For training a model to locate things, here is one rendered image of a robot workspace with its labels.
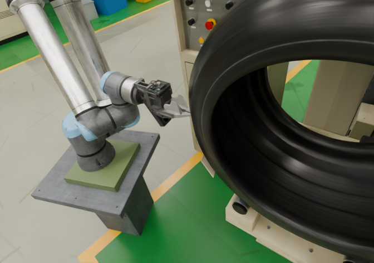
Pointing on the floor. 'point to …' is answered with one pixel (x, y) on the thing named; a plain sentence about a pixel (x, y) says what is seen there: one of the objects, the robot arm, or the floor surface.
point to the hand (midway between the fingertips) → (188, 115)
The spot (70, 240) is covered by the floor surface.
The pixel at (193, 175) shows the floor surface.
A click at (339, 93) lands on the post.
